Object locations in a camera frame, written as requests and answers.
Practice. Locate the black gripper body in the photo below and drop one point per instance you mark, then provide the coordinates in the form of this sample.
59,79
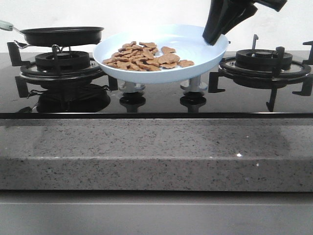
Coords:
276,5

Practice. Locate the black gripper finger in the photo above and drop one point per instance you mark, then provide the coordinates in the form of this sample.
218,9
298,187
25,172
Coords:
217,19
237,14

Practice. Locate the brown meat slices pile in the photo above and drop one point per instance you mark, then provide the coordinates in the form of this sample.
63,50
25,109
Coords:
145,57

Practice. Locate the right black gas burner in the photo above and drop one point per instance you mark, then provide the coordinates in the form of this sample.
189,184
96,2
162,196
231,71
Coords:
257,60

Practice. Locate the black gas burner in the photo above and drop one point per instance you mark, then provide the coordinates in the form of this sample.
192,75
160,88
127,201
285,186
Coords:
67,61
257,60

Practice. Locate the right black pan support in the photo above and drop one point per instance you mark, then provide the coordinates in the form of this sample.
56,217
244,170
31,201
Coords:
287,72

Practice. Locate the black pan support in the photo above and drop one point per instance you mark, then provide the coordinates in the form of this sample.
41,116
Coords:
29,72
287,72

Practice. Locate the right silver stove knob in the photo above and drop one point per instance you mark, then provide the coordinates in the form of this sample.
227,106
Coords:
194,85

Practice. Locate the silver stove knob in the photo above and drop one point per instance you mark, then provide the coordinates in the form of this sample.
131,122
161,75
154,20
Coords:
130,87
194,85

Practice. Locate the left silver stove knob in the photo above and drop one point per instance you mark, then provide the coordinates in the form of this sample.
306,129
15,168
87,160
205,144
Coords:
130,87

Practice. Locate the black frying pan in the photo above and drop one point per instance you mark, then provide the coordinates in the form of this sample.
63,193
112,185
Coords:
61,36

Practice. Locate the left black gas burner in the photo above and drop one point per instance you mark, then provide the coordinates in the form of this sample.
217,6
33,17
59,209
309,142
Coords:
67,61

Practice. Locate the left black pan support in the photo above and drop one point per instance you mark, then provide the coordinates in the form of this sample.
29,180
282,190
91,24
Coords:
29,72

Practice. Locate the black glass gas cooktop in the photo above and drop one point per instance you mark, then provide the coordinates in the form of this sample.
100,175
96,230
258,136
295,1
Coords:
225,97

